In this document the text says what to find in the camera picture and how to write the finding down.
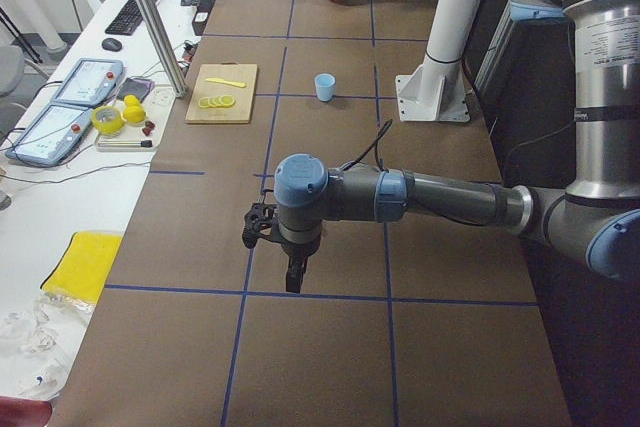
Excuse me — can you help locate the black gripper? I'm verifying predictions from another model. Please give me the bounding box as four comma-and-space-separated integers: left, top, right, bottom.
280, 236, 321, 293

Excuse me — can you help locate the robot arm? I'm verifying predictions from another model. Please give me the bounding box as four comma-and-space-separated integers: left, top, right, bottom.
243, 0, 639, 292

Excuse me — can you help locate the light blue cup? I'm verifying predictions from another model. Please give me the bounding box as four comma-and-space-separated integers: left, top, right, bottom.
314, 73, 336, 102

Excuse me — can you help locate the yellow plastic knife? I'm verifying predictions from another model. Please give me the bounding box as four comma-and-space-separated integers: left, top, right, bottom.
205, 77, 247, 88

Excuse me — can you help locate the bamboo cutting board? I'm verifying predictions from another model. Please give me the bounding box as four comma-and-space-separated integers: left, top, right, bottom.
185, 64, 258, 124

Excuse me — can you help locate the lemon slice top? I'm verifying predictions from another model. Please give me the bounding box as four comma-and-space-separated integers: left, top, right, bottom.
218, 95, 235, 108

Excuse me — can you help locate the yellow cloth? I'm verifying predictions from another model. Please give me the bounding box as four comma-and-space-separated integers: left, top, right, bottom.
40, 231, 122, 304

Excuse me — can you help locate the white tray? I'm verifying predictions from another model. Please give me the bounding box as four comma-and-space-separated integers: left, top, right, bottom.
94, 84, 177, 153

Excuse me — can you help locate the black keyboard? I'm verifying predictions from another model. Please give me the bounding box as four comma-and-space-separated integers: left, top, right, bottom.
105, 0, 143, 36

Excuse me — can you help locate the yellow lemon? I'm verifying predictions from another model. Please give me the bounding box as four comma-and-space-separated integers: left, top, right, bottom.
122, 106, 146, 124
123, 94, 141, 107

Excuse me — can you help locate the black computer mouse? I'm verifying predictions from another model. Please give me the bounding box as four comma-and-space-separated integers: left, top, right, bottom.
101, 37, 123, 52

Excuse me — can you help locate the yellow tape roll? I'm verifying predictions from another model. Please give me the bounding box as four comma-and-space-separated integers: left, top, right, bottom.
91, 106, 125, 135

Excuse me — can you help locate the clear plastic bag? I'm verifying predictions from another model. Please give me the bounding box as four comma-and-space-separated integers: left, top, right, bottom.
1, 293, 95, 401

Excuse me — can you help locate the upper teach pendant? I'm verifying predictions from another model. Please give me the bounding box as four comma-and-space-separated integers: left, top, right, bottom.
53, 58, 124, 107

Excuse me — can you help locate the teach pendant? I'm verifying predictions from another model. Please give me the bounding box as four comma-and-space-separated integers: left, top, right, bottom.
5, 102, 94, 167
53, 58, 124, 107

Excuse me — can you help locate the lower teach pendant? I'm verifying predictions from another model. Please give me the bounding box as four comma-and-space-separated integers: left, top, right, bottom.
5, 102, 94, 167

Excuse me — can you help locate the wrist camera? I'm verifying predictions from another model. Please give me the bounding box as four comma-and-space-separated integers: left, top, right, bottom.
241, 189, 280, 249

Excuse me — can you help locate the black camera cable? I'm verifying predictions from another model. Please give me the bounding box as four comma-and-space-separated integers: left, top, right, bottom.
340, 119, 394, 173

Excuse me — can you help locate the white camera mast base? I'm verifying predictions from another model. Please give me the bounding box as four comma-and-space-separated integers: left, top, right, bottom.
396, 0, 481, 122

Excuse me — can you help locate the aluminium frame post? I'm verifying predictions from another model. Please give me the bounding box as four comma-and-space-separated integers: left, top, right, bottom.
135, 0, 188, 98

